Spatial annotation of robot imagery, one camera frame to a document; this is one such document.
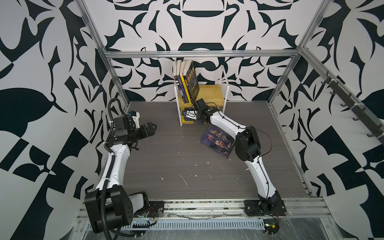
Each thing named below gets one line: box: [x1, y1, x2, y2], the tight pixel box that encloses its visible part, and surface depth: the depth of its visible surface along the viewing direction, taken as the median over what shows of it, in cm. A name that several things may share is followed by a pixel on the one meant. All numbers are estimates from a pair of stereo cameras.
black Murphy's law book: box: [184, 60, 200, 104], surface depth 85 cm
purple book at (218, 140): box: [199, 124, 236, 159], surface depth 98 cm
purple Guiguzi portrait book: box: [174, 60, 189, 104], surface depth 83 cm
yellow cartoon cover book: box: [179, 60, 193, 105], surface depth 83 cm
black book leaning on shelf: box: [172, 60, 179, 88], surface depth 81 cm
